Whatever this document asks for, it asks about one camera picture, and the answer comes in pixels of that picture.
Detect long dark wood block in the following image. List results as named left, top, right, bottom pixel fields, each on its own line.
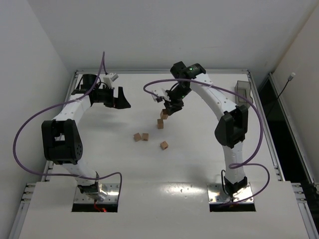
left=157, top=119, right=164, bottom=129

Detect light wood cube with letter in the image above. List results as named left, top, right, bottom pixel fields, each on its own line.
left=142, top=133, right=149, bottom=141

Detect grey translucent plastic bin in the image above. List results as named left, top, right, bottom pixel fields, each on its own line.
left=234, top=81, right=253, bottom=109

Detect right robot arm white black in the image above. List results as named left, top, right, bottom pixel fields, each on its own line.
left=164, top=61, right=248, bottom=196

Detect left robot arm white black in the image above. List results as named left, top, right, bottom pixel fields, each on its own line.
left=41, top=73, right=131, bottom=201

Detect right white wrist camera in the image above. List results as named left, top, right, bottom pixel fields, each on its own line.
left=152, top=88, right=170, bottom=103

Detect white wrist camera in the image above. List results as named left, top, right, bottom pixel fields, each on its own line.
left=152, top=88, right=170, bottom=103
left=103, top=73, right=119, bottom=88

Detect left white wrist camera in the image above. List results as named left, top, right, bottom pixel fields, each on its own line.
left=103, top=73, right=119, bottom=88

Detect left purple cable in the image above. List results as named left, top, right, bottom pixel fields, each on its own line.
left=12, top=51, right=123, bottom=197

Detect aluminium table frame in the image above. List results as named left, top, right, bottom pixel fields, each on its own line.
left=19, top=70, right=319, bottom=239

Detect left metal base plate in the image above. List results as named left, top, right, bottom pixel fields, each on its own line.
left=74, top=183, right=120, bottom=204

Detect metal base plate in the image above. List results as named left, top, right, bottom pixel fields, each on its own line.
left=207, top=183, right=254, bottom=205
left=74, top=183, right=120, bottom=204

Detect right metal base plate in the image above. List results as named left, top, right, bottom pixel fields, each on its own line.
left=207, top=183, right=254, bottom=205

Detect black wall cable with plug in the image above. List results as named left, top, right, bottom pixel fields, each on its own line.
left=264, top=72, right=296, bottom=118

